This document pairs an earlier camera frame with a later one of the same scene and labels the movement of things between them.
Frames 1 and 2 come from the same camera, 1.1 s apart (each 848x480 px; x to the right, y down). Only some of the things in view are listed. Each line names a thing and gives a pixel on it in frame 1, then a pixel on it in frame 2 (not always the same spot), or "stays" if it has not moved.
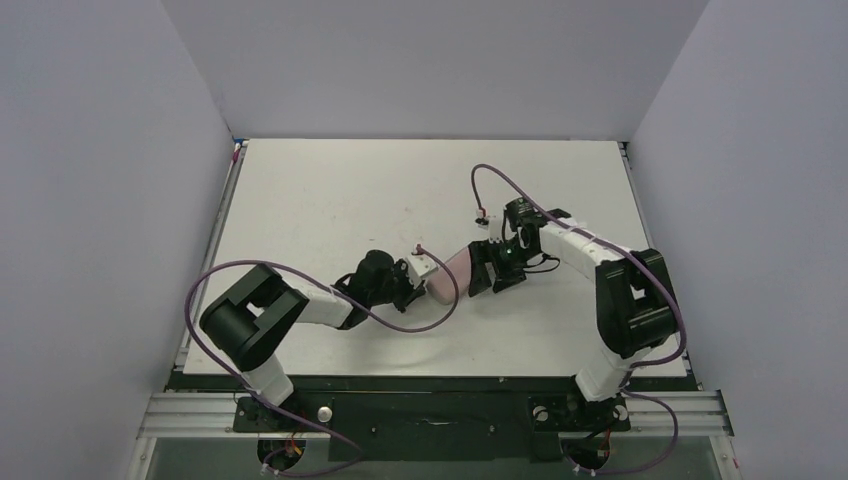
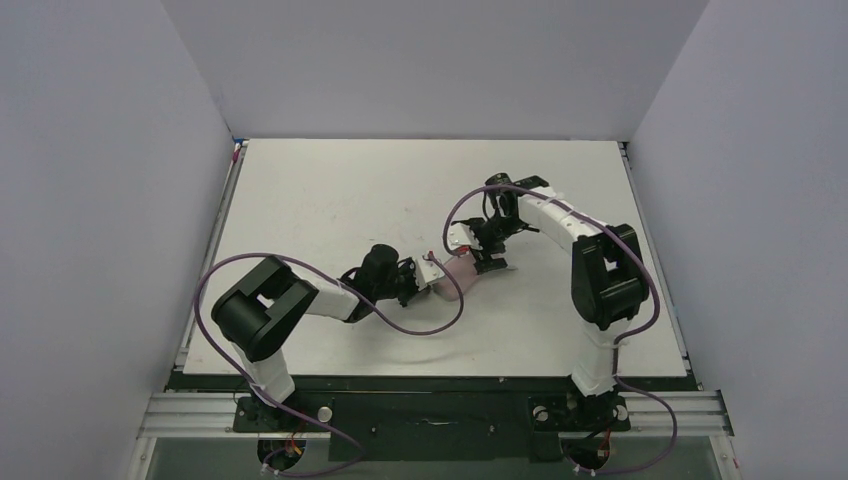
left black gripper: [407, 291] stays
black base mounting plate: [382, 427] stays
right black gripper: [490, 266] -> [488, 247]
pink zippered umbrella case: [441, 285] stays
